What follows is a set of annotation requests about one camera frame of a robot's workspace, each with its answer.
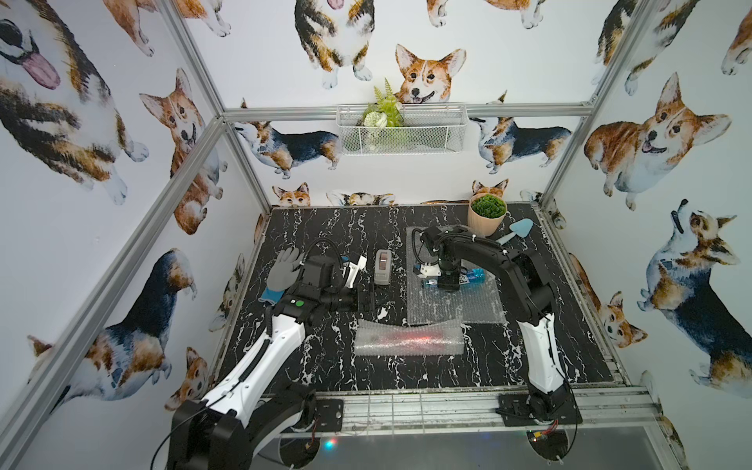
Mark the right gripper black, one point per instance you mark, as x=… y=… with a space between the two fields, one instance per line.
x=448 y=283

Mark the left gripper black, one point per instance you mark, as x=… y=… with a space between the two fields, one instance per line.
x=361 y=297

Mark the blue wine bottle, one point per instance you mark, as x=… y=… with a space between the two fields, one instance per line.
x=465 y=277

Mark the grey tape dispenser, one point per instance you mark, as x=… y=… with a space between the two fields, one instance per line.
x=383 y=267

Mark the bubble wrap sheet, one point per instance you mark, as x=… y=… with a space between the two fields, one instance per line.
x=373 y=339
x=471 y=304

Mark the red wine bottle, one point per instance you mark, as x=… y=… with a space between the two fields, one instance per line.
x=422 y=341

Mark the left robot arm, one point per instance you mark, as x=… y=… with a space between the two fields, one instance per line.
x=231 y=424

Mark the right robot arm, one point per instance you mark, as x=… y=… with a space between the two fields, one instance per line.
x=526 y=285

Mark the grey work glove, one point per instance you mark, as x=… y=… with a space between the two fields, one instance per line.
x=282 y=275

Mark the potted green plant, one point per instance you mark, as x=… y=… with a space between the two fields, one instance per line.
x=485 y=214

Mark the teal garden trowel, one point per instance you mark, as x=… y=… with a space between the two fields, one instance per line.
x=519 y=229

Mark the artificial fern with flower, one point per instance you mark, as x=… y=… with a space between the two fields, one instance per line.
x=381 y=118

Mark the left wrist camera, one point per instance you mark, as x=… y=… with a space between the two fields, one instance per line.
x=352 y=269

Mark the white wire wall basket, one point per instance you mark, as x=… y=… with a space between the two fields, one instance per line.
x=429 y=129

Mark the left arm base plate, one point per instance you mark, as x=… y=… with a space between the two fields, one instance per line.
x=324 y=415

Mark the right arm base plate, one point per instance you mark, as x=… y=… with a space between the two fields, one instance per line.
x=523 y=410

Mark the aluminium front rail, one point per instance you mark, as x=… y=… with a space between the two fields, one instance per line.
x=456 y=411

